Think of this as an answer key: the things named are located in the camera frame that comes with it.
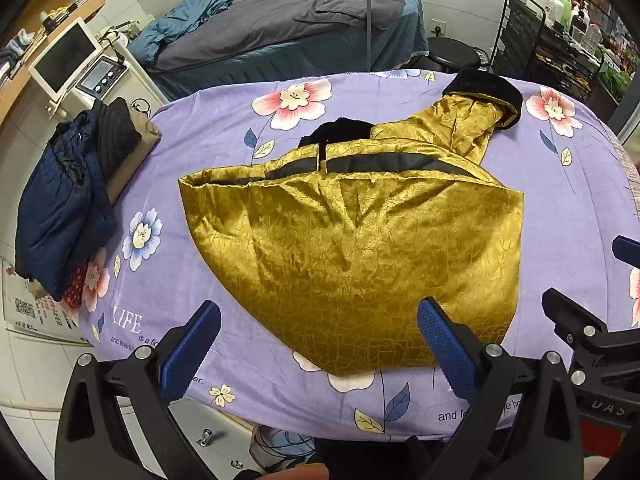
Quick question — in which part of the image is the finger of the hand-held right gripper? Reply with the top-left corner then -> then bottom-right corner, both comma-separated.
612,235 -> 640,267
542,287 -> 640,361

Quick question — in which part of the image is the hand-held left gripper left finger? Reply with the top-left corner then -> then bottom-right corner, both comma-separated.
54,300 -> 222,480

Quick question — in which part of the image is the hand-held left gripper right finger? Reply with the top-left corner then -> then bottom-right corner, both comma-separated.
417,297 -> 583,480

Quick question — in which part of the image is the gold jacket with black fur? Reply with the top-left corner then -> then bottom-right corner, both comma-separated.
177,67 -> 526,378

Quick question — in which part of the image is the grey woven underlay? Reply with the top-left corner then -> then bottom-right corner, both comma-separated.
617,140 -> 640,186

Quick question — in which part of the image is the red patterned cloth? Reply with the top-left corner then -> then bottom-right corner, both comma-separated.
62,255 -> 101,311

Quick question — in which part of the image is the printed paper poster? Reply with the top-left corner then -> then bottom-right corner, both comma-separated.
2,257 -> 93,346

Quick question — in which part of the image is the navy padded jacket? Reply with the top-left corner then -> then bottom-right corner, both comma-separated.
15,107 -> 118,301

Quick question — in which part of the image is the purple floral bed sheet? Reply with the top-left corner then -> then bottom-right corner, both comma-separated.
60,67 -> 640,436

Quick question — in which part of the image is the black metal rack cart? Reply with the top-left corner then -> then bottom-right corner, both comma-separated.
490,0 -> 608,106

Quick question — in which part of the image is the black pleated garment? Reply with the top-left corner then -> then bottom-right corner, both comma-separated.
92,97 -> 143,181

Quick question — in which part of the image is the group of bottles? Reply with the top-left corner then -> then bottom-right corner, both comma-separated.
532,0 -> 608,41

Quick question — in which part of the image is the black round stool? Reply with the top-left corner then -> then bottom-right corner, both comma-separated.
427,36 -> 488,73

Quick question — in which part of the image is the white beauty machine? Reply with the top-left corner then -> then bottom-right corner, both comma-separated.
75,25 -> 168,111

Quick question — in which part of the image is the teal massage bed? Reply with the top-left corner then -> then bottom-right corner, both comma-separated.
127,0 -> 431,103

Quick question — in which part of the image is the white monitor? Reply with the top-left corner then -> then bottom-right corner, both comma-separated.
27,16 -> 101,111

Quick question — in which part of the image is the blue quilt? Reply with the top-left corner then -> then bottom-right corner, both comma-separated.
127,0 -> 233,66

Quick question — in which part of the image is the grey blanket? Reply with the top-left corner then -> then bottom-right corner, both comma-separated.
155,0 -> 416,68

